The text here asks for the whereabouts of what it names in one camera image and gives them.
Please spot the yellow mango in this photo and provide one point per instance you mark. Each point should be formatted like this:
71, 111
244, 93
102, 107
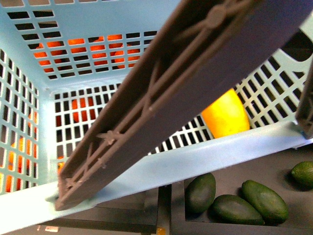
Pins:
226, 116

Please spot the brown basket handle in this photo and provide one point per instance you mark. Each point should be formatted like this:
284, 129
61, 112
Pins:
205, 48

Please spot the light teal plastic basket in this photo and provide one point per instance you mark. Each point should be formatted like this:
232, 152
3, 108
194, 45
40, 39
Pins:
61, 61

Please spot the left avocado on shelf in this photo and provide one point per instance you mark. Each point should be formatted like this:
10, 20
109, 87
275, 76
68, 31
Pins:
200, 193

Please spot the avocado on shelf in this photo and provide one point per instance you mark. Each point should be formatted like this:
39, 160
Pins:
266, 201
235, 210
200, 193

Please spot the middle avocado on shelf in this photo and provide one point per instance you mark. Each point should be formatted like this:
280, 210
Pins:
235, 210

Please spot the right avocado on shelf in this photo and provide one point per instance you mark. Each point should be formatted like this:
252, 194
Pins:
266, 201

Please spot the far right avocado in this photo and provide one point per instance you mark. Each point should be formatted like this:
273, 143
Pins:
302, 173

